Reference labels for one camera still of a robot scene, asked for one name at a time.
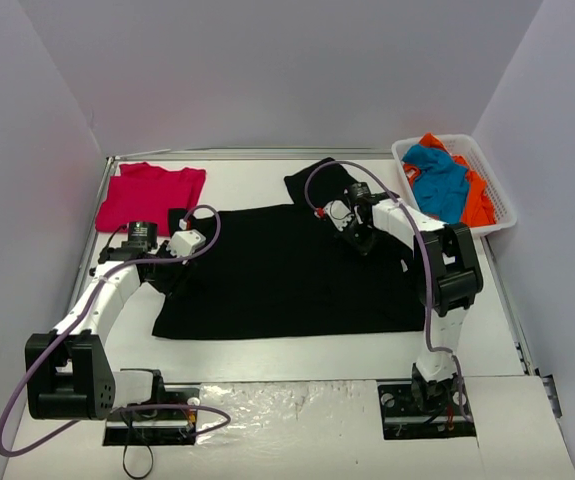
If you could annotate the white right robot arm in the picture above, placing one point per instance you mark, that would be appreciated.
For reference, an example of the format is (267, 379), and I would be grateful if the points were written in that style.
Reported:
(446, 272)

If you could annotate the red folded t-shirt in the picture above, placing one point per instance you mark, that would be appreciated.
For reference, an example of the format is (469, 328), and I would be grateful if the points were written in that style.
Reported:
(144, 192)

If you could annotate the orange t-shirt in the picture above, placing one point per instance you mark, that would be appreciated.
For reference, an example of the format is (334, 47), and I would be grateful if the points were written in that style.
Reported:
(479, 210)

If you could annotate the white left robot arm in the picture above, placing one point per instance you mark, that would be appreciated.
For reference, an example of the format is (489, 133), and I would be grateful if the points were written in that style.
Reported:
(71, 376)

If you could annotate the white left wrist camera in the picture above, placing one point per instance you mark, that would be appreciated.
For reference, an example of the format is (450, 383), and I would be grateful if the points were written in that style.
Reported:
(185, 243)

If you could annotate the blue t-shirt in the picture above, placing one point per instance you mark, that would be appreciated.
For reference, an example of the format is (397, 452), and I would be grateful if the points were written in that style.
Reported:
(438, 183)

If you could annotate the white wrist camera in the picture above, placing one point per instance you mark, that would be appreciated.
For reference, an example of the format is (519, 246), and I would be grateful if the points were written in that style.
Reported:
(339, 215)
(185, 243)

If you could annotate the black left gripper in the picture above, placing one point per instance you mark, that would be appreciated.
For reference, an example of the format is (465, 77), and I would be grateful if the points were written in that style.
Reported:
(165, 275)

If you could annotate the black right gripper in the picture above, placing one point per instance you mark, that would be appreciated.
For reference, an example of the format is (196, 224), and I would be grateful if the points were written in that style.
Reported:
(359, 236)

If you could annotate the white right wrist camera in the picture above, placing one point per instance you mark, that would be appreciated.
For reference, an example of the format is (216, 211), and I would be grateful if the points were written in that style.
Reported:
(339, 215)

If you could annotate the white plastic basket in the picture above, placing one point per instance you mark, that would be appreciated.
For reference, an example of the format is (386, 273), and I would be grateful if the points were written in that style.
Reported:
(466, 146)

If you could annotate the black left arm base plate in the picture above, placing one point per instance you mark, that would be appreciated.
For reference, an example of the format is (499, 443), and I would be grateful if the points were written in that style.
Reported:
(157, 427)

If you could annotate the black t-shirt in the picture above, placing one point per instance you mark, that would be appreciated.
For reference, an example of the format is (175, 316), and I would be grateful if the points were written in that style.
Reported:
(278, 271)

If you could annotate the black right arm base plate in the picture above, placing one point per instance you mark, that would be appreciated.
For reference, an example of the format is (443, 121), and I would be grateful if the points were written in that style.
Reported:
(402, 418)

